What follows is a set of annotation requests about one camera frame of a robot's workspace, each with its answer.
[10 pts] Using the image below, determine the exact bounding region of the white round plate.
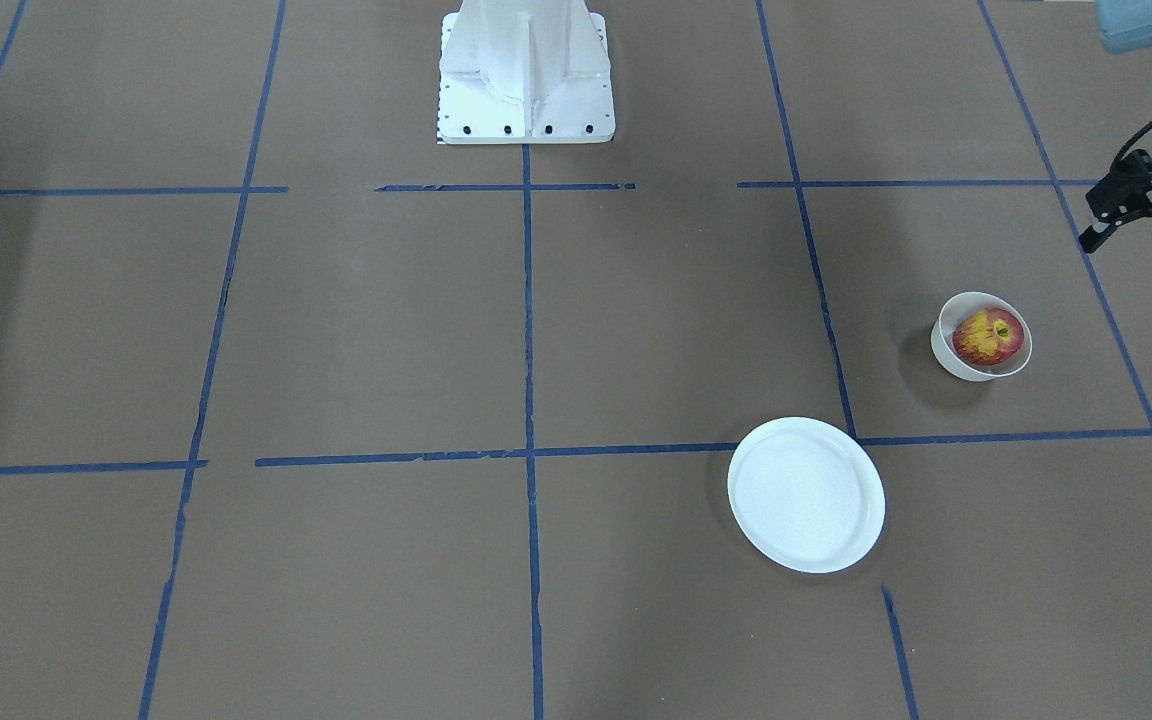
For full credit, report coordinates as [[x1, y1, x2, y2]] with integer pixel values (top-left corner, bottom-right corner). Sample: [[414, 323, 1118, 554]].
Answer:
[[727, 416, 886, 575]]

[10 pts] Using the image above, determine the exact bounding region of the red yellow apple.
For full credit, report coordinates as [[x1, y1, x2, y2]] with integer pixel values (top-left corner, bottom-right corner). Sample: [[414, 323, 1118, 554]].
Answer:
[[952, 306, 1026, 366]]

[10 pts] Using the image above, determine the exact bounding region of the white bowl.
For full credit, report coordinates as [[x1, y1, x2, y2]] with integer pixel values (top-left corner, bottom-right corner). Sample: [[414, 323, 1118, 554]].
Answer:
[[931, 291, 1032, 382]]

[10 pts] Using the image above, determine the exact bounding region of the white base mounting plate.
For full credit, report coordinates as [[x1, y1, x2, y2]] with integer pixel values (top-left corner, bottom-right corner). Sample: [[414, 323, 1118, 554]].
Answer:
[[435, 10, 617, 145]]

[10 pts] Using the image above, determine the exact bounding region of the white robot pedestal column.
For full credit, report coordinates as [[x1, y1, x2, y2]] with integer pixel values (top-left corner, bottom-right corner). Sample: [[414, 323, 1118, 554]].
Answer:
[[439, 1, 611, 104]]

